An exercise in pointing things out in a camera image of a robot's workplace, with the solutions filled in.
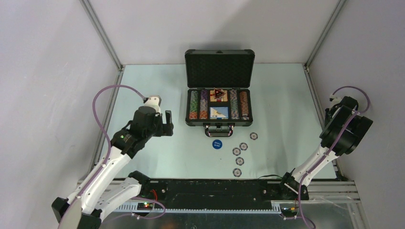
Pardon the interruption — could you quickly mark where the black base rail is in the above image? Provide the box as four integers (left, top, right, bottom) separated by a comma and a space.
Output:
140, 179, 309, 210

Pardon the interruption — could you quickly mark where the blue card deck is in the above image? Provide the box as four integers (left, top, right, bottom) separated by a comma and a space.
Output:
209, 107, 229, 119

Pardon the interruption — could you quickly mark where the red triangular dealer button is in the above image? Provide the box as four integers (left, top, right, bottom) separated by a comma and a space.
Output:
214, 89, 225, 99

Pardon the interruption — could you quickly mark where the blue orange chip row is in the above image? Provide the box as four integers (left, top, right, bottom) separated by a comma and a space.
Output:
230, 89, 239, 120

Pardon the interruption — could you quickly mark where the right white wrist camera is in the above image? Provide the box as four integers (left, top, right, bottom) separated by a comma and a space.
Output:
329, 94, 341, 103

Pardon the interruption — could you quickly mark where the green chip row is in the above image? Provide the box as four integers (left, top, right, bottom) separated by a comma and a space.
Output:
189, 91, 198, 119

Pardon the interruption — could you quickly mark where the black poker case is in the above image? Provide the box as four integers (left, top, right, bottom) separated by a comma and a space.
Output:
184, 49, 256, 137

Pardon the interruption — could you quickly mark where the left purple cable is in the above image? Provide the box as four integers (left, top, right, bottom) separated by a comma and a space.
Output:
92, 84, 167, 220

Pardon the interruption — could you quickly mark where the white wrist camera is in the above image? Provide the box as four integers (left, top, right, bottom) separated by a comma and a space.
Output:
144, 95, 161, 113
329, 94, 341, 103

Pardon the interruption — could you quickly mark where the brown chip row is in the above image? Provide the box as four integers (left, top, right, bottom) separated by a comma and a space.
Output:
239, 91, 249, 120

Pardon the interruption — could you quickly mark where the red card deck box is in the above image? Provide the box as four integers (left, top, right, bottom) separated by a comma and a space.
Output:
210, 89, 228, 102

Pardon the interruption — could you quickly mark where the left aluminium frame post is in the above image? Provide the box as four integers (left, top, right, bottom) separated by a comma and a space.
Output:
79, 0, 123, 71

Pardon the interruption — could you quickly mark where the grey poker chip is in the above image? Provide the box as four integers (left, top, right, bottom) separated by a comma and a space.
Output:
239, 142, 248, 151
249, 132, 258, 140
235, 157, 245, 166
232, 147, 241, 156
233, 168, 242, 177

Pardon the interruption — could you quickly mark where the right aluminium frame post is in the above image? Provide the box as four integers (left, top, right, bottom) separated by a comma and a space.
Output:
304, 0, 348, 71

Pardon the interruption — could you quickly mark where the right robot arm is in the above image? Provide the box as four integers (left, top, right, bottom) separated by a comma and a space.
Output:
277, 96, 373, 199

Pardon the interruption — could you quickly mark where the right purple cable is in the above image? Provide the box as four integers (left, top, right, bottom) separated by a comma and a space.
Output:
294, 86, 371, 229

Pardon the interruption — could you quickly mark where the purple cable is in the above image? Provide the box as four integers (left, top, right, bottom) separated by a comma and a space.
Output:
92, 84, 167, 220
294, 86, 371, 229

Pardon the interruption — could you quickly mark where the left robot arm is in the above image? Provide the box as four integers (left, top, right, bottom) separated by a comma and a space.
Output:
52, 105, 174, 229

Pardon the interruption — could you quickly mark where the purple blue chip row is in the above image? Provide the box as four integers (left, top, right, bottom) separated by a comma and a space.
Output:
199, 90, 208, 119

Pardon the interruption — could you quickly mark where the grey cable duct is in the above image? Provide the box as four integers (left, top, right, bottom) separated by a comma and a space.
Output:
117, 202, 282, 214

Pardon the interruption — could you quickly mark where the blue small blind button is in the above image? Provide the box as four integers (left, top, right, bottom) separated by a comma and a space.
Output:
212, 139, 223, 149

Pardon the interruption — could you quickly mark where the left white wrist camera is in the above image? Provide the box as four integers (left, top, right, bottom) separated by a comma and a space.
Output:
144, 95, 161, 113

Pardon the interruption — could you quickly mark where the aluminium frame post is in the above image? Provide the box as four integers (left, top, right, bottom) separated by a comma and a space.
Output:
79, 0, 123, 71
304, 0, 348, 71

